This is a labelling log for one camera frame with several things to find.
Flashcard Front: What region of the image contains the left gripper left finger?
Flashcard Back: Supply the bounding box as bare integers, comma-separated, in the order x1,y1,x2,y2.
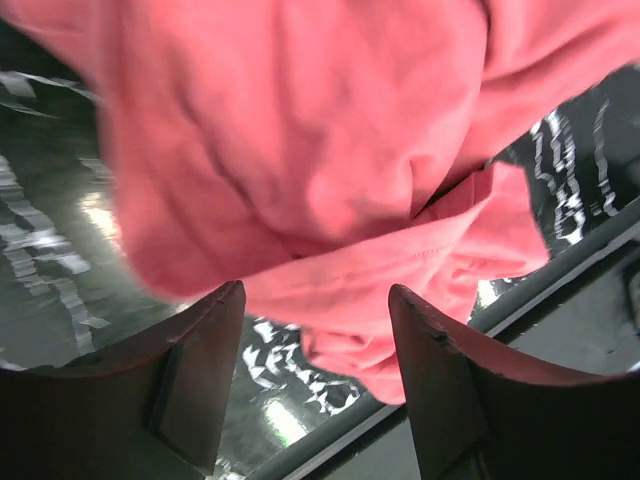
1,281,246,479

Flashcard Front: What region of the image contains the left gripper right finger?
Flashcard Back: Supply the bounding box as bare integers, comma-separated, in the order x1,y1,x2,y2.
389,285,639,479

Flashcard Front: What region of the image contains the salmon pink t shirt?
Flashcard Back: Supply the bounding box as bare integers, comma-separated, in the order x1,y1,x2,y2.
1,1,639,404

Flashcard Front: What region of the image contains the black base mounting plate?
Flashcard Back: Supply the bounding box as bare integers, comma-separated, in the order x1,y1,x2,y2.
259,203,639,479

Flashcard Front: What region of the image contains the black marble pattern mat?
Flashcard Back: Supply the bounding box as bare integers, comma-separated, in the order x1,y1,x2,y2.
1,26,639,448

